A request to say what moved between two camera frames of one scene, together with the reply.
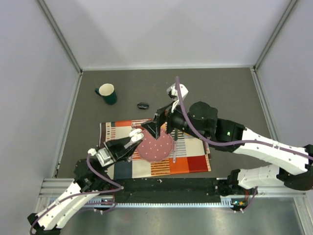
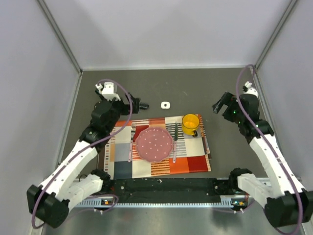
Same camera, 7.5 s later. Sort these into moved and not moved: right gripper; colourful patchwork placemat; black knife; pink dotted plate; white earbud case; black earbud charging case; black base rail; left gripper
Moved: right gripper; white earbud case; left gripper
Not moved: black earbud charging case; black base rail; pink dotted plate; black knife; colourful patchwork placemat
